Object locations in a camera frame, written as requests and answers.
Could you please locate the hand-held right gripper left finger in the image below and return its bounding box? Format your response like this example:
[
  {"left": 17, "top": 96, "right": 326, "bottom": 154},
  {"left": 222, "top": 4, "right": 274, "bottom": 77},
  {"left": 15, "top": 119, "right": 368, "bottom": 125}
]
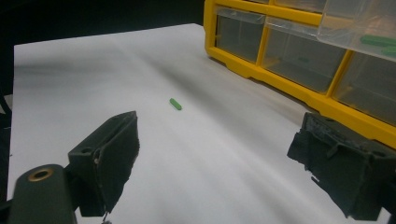
[{"left": 67, "top": 110, "right": 140, "bottom": 223}]

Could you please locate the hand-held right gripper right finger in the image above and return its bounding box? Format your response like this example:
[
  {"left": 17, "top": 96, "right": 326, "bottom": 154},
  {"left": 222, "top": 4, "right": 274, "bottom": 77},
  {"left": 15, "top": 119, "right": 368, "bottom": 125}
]
[{"left": 287, "top": 111, "right": 396, "bottom": 222}]

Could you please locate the yellow black organizer cabinet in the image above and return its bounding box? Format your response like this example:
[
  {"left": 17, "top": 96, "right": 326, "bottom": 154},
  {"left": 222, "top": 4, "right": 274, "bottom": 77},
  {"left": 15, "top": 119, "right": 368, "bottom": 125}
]
[{"left": 203, "top": 0, "right": 396, "bottom": 150}]

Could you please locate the small green stick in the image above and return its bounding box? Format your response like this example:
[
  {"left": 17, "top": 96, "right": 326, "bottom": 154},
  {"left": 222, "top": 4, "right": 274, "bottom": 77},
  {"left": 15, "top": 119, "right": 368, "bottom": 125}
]
[
  {"left": 359, "top": 35, "right": 396, "bottom": 48},
  {"left": 168, "top": 97, "right": 183, "bottom": 112}
]

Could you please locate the clear plastic drawer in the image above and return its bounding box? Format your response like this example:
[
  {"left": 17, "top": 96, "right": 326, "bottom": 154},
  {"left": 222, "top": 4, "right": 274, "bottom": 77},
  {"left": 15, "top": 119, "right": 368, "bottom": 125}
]
[{"left": 317, "top": 0, "right": 396, "bottom": 63}]

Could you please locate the grid of clear drawers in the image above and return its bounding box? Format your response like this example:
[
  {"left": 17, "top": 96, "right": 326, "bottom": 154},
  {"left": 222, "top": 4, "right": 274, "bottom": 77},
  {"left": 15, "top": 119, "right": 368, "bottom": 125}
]
[{"left": 214, "top": 0, "right": 396, "bottom": 127}]

